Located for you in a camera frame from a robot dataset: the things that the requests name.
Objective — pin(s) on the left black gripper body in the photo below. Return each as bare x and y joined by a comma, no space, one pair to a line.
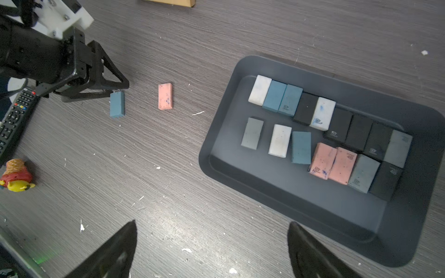
76,72

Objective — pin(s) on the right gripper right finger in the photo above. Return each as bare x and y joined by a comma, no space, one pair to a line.
311,259

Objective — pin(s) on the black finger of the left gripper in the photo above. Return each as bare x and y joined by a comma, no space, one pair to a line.
102,79

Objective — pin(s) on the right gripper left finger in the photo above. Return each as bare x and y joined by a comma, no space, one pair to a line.
113,259

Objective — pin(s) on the pink eraser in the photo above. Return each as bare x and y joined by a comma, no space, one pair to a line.
343,165
165,96
322,161

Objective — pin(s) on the grey eraser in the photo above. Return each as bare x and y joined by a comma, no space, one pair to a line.
363,173
301,148
252,133

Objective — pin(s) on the dark grey storage box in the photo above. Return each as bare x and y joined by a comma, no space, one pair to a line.
385,232

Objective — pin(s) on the blue eraser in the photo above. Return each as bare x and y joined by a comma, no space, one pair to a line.
274,96
117,104
398,148

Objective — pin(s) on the teal eraser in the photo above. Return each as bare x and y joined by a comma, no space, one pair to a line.
290,101

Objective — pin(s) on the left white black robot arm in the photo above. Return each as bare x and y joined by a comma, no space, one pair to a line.
27,53

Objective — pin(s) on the black remote control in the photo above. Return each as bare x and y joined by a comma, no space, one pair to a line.
15,122

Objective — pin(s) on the small red yellow toy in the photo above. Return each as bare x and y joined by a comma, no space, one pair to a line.
17,178

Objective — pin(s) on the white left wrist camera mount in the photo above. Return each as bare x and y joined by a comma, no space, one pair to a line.
49,17

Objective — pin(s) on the wooden picture frame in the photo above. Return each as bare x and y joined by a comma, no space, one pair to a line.
184,3

